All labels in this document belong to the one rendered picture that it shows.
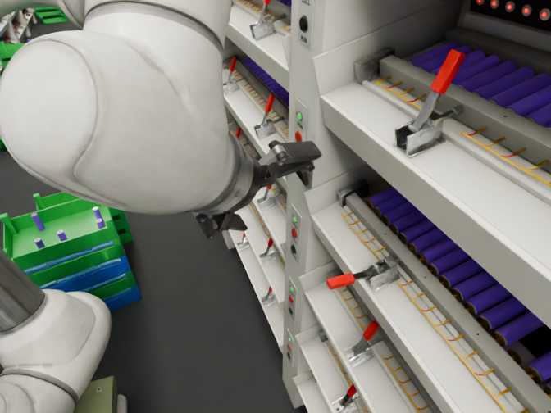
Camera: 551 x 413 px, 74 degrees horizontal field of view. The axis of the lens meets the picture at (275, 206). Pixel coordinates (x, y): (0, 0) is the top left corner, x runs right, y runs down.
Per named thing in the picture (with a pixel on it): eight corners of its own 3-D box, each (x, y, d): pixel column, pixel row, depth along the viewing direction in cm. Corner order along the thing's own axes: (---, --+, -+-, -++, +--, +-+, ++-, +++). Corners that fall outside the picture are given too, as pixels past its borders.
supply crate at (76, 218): (11, 274, 105) (-2, 255, 100) (11, 233, 119) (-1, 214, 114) (119, 238, 117) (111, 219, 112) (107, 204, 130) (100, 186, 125)
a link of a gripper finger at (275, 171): (233, 170, 45) (236, 163, 44) (297, 149, 52) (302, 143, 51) (249, 195, 44) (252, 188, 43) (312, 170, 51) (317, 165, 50)
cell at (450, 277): (493, 267, 45) (448, 291, 44) (481, 257, 46) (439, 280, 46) (495, 259, 44) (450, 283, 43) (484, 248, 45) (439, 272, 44)
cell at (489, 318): (537, 306, 41) (489, 333, 40) (523, 294, 42) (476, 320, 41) (541, 298, 39) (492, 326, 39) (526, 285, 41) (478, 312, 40)
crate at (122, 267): (34, 307, 115) (24, 291, 110) (31, 265, 129) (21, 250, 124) (131, 270, 127) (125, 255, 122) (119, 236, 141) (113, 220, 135)
